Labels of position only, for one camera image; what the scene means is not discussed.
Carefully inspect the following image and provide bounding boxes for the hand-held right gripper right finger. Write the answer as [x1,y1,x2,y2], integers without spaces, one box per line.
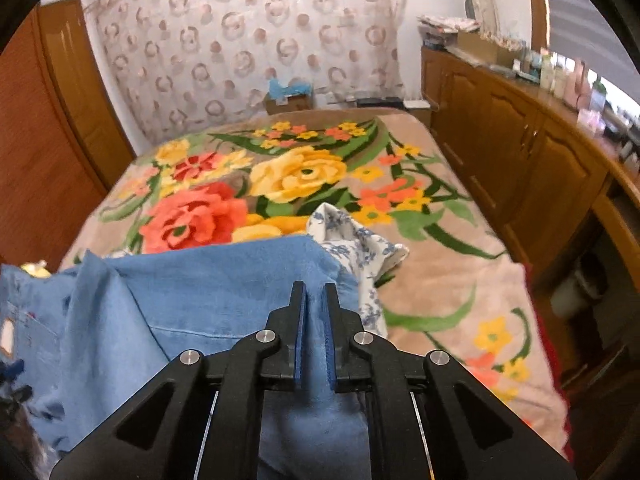
[324,283,577,480]

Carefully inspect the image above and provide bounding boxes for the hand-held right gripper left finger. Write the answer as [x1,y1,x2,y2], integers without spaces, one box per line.
[50,280,307,480]

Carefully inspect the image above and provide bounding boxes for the light blue denim pants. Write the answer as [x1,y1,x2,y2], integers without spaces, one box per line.
[0,264,68,361]

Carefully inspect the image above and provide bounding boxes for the white blue-flowered sheet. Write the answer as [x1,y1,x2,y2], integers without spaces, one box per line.
[306,202,410,338]

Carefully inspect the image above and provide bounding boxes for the beige floral blanket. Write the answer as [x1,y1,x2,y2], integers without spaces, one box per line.
[57,107,571,441]

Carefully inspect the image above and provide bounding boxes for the small cardboard box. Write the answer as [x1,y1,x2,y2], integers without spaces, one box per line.
[263,92,311,116]

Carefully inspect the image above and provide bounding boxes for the blue cloth item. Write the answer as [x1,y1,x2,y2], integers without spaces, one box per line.
[267,79,312,99]

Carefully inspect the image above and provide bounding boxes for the circle-patterned sheer curtain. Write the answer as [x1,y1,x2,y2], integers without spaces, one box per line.
[82,0,408,146]

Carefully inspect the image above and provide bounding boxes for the stack of patterned papers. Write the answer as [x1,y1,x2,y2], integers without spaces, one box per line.
[417,14,482,37]

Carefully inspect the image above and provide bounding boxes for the row of bottles and jars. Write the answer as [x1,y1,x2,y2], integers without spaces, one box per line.
[512,47,640,161]

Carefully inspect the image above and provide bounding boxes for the grey window blind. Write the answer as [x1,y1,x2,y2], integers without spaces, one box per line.
[547,0,640,91]

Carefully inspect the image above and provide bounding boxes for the wooden window frame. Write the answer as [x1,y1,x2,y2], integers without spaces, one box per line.
[525,0,551,51]

